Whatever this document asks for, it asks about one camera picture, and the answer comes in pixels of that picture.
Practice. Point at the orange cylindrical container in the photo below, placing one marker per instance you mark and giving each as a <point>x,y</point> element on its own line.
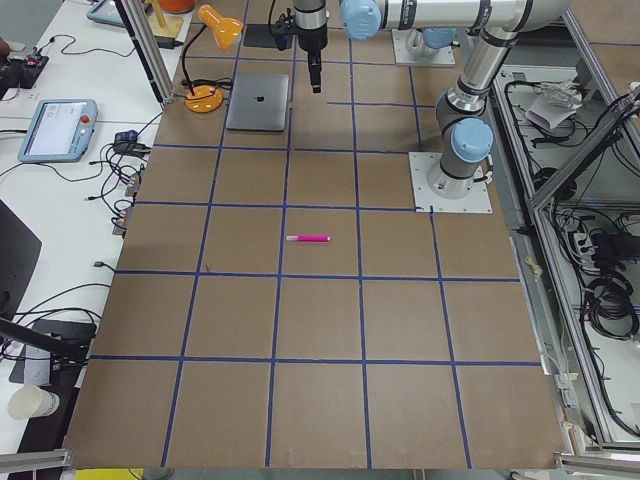
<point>177,6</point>

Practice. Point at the black power adapter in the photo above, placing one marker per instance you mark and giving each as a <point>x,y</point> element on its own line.
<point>168,43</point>

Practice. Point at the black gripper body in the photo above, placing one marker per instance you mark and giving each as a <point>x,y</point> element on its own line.
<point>312,41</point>

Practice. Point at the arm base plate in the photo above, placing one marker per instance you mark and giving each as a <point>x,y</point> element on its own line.
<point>430,47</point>
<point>434,192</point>

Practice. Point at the white paper cup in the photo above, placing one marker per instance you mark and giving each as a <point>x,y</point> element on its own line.
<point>32,402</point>

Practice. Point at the pink highlighter pen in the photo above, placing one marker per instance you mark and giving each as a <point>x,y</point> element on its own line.
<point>308,238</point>

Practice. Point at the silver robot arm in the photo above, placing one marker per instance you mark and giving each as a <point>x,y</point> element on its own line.
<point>467,138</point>

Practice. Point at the blue teach pendant tablet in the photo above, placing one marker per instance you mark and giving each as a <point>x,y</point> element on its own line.
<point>60,131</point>

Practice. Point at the wooden stand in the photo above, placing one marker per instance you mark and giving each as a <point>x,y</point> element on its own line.
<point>161,24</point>

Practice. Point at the grey closed laptop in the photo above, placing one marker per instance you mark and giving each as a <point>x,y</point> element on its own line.
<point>258,102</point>

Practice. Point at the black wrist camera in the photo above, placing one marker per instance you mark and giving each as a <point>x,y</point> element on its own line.
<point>282,30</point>

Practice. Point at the aluminium frame post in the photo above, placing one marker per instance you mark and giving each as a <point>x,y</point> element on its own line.
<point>136,24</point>

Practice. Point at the black monitor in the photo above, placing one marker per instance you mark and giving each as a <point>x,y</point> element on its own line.
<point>20,250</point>

